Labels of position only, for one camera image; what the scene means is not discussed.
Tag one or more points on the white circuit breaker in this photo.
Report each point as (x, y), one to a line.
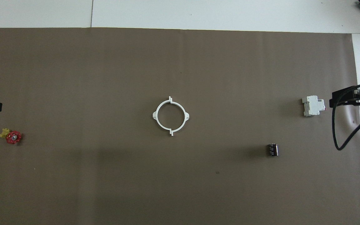
(312, 106)

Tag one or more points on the brass valve with red handwheel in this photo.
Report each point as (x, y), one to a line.
(13, 137)

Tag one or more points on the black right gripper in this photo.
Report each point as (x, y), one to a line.
(355, 97)

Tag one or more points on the brown paper mat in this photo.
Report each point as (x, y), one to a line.
(173, 175)

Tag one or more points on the black cylindrical capacitor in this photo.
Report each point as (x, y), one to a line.
(272, 150)

